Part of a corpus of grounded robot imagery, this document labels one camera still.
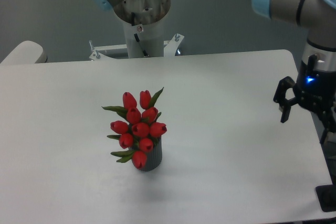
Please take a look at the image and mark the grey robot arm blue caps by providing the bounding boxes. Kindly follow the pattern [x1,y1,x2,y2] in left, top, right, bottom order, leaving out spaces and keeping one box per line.
[94,0,335,143]

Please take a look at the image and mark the beige chair back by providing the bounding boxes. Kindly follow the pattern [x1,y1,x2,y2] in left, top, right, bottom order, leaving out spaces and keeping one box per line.
[1,40,48,66]

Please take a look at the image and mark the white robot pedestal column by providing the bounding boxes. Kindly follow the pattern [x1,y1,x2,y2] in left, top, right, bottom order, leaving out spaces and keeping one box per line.
[122,21,164,59]

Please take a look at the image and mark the black device at table edge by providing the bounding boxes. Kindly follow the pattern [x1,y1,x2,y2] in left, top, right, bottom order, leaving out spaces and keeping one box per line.
[315,185,335,212]

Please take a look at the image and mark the red tulip bouquet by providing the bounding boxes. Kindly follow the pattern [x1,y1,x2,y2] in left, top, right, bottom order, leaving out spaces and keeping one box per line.
[103,89,167,164]

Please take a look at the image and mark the black cable on pedestal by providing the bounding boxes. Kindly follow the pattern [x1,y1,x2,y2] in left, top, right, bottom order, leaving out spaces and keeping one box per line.
[131,12,149,58]

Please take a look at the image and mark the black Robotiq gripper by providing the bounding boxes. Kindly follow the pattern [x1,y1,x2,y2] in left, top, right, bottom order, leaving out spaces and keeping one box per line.
[273,62,335,144]

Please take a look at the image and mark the dark grey ribbed vase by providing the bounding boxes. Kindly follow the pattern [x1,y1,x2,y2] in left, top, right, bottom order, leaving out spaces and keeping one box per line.
[131,137,162,172]

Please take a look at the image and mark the white metal base frame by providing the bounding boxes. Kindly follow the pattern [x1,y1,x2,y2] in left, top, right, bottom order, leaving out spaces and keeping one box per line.
[89,33,184,61]

